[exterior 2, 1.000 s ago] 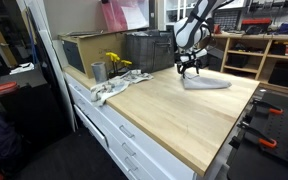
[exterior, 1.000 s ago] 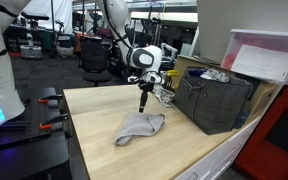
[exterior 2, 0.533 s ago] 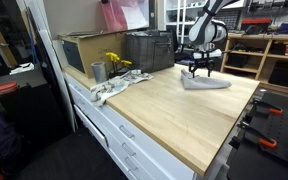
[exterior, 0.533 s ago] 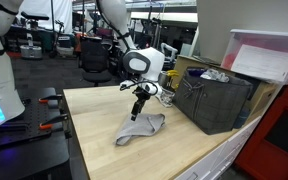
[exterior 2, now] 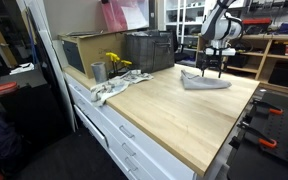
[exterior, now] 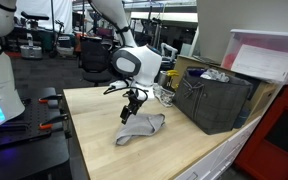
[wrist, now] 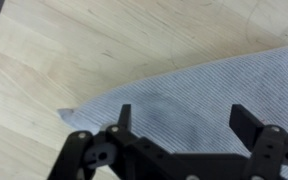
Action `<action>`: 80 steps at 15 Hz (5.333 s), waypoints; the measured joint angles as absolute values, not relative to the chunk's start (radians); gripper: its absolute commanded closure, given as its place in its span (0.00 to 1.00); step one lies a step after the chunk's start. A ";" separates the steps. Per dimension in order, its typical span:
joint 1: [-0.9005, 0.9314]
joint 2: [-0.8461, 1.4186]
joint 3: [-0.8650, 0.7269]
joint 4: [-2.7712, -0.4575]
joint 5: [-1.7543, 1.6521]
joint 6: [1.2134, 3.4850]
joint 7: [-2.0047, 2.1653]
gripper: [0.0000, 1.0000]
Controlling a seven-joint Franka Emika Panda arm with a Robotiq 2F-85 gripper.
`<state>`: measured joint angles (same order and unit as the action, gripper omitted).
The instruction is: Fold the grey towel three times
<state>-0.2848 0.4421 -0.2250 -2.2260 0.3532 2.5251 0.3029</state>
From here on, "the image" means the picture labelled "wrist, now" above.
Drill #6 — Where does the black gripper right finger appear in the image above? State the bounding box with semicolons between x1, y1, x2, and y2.
229;103;288;180

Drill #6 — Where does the grey towel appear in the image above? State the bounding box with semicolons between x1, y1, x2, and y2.
57;44;288;180

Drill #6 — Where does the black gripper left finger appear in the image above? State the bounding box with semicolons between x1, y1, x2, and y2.
47;103;142;180

